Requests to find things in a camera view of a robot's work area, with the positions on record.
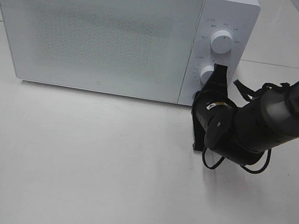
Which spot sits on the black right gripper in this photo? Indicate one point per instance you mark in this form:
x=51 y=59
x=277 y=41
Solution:
x=210 y=102

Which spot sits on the white timer knob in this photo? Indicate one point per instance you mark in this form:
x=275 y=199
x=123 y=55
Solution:
x=205 y=73

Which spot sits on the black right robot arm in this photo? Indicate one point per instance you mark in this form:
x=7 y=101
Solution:
x=243 y=134

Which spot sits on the upper white power knob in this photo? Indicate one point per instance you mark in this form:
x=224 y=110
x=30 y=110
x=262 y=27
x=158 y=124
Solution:
x=221 y=40

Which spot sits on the white microwave oven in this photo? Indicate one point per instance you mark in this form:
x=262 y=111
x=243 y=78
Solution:
x=227 y=12

